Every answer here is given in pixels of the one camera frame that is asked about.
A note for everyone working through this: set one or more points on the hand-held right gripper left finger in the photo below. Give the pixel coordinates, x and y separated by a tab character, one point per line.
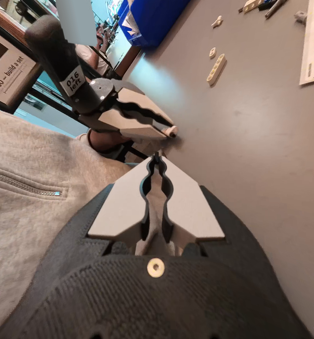
117	209

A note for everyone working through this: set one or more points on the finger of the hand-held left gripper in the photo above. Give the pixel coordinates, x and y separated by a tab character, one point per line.
138	99
125	125

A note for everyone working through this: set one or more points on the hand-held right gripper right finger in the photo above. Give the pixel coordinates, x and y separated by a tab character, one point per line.
194	209

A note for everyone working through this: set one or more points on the black lego pin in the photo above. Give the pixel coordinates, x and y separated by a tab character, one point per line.
156	157

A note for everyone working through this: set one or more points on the white lego connector assembly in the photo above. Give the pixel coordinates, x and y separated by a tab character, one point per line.
171	131

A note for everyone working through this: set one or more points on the white lego beam with holes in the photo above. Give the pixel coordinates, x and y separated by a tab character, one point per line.
216	69

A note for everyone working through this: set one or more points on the short white lego beam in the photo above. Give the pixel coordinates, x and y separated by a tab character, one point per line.
212	53

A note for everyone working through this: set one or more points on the white lego pin connector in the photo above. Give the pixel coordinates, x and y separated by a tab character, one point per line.
217	21

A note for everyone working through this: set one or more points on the long black lego axle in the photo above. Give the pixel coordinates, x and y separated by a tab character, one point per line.
241	9

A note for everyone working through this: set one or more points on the thick white lego beam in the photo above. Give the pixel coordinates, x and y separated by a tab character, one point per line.
252	5

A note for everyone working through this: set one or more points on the grey lego axle pin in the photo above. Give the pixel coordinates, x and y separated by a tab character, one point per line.
276	9

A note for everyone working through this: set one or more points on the light grey lego pin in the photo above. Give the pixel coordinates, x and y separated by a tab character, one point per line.
300	17

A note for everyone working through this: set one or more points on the person's left hand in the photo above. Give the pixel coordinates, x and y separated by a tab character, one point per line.
104	141

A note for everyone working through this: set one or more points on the blue plastic bin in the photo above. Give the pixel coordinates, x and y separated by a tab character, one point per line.
151	18

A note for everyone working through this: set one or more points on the grey zip sweatshirt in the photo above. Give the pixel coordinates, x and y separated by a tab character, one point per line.
27	225

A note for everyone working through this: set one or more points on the brown wooden desk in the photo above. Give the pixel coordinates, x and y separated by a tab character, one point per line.
11	29

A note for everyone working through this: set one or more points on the white wall poster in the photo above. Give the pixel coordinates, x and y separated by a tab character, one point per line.
5	74

